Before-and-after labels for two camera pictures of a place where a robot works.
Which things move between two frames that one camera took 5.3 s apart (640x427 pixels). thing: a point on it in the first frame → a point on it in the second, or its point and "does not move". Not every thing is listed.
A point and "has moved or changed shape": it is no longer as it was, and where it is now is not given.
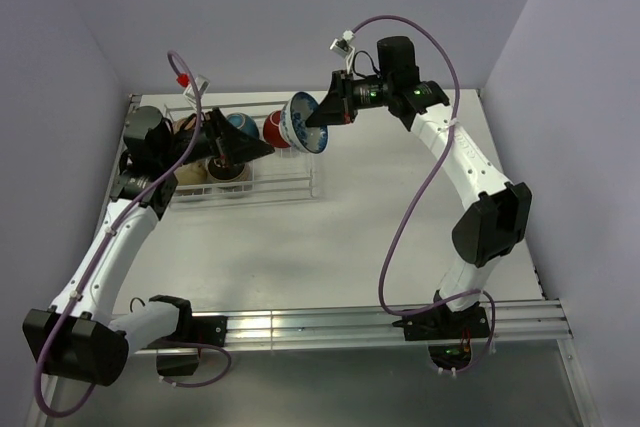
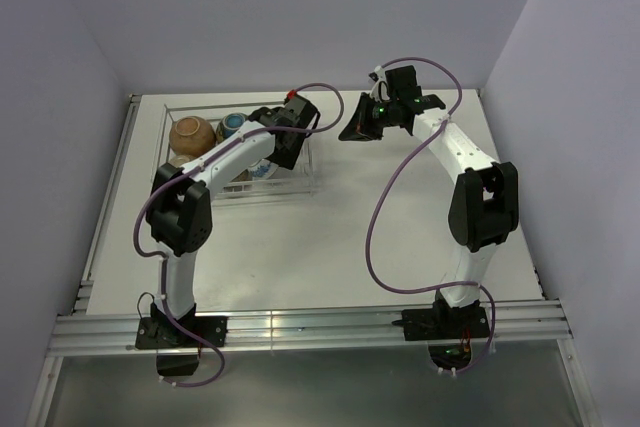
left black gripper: (232, 143) → (287, 160)
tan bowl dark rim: (245, 123) does not move
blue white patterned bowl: (293, 124) has moved or changed shape
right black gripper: (338, 106) → (360, 127)
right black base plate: (442, 324) does not move
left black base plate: (197, 329) does not move
